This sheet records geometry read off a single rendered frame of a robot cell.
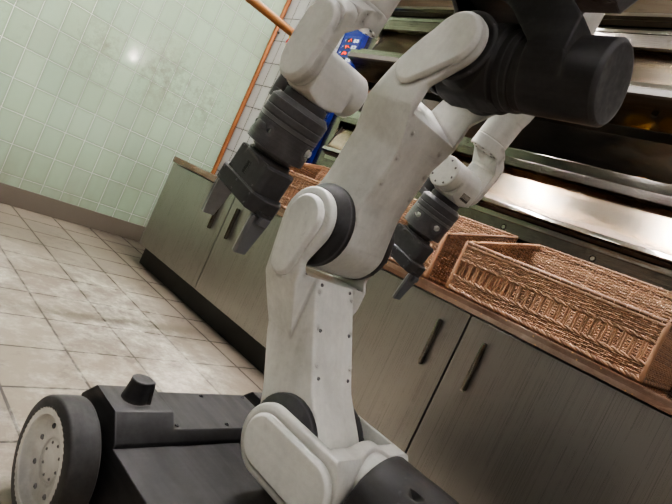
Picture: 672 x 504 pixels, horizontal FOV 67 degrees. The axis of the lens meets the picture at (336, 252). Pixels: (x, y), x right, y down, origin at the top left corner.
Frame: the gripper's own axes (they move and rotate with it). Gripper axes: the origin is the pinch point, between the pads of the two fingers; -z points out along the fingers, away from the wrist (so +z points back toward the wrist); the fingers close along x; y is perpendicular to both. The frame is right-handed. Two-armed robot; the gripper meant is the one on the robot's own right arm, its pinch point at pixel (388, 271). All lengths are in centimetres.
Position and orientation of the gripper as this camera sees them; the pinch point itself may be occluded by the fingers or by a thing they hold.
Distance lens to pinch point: 107.5
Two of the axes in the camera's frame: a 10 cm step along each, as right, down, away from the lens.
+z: 5.9, -7.8, -2.3
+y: -6.2, -2.5, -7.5
